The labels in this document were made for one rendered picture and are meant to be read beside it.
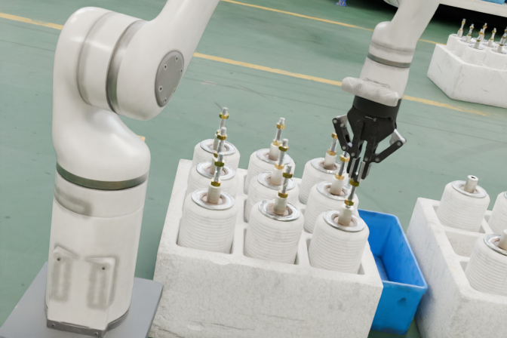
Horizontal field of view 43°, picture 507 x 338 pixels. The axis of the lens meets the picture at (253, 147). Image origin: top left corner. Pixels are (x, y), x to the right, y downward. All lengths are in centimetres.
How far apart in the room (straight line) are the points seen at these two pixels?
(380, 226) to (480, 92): 183
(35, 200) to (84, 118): 95
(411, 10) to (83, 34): 55
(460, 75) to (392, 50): 222
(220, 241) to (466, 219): 57
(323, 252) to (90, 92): 64
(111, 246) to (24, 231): 80
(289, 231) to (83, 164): 55
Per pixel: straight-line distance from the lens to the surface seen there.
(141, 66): 57
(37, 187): 163
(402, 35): 101
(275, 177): 122
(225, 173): 122
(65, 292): 70
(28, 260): 136
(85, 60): 59
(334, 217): 115
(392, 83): 102
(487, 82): 328
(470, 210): 143
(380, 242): 157
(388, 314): 133
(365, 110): 104
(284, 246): 111
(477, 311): 123
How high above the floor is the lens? 76
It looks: 22 degrees down
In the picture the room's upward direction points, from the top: 12 degrees clockwise
